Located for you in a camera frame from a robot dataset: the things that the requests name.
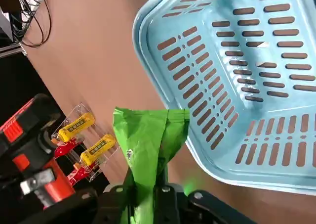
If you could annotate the red cola bottle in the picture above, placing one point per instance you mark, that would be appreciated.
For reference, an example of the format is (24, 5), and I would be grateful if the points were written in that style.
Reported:
(79, 175)
(64, 148)

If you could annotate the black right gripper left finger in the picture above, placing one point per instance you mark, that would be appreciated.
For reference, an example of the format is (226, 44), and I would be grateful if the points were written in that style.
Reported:
(103, 204)

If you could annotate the clear acrylic bottle shelf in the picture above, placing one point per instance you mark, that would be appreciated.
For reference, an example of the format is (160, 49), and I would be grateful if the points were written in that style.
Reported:
(74, 115)

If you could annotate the yellow tea bottle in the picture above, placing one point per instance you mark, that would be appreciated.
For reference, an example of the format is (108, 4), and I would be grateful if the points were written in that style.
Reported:
(97, 149)
(75, 126)

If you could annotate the light blue plastic basket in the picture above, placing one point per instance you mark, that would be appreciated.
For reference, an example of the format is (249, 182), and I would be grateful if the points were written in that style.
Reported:
(247, 110)

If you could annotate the green snack packet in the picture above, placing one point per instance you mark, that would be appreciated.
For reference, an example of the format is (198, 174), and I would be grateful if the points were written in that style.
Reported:
(145, 140)

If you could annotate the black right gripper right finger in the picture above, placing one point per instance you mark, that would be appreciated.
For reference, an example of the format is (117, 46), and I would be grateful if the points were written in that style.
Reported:
(187, 209)

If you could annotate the black orange barcode scanner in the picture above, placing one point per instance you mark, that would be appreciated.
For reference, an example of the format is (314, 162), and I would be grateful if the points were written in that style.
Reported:
(27, 125)

